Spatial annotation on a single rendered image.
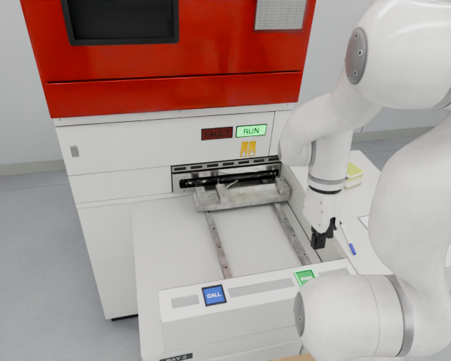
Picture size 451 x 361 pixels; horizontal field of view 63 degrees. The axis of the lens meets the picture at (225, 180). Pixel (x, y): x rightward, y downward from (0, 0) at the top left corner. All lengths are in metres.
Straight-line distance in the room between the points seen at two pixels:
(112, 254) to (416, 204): 1.40
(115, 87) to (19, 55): 1.71
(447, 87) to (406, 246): 0.19
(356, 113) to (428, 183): 0.26
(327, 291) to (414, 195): 0.20
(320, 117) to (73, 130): 0.85
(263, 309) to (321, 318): 0.47
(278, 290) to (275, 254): 0.29
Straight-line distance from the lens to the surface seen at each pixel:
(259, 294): 1.01
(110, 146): 1.34
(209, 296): 0.99
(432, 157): 0.46
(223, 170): 1.44
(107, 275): 1.79
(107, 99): 1.20
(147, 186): 1.44
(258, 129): 1.39
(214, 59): 1.18
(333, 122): 0.70
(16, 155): 3.21
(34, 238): 2.67
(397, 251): 0.50
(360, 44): 0.38
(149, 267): 1.25
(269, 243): 1.33
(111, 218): 1.54
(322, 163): 0.81
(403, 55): 0.37
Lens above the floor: 1.78
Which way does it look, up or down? 37 degrees down
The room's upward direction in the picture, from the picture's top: 4 degrees clockwise
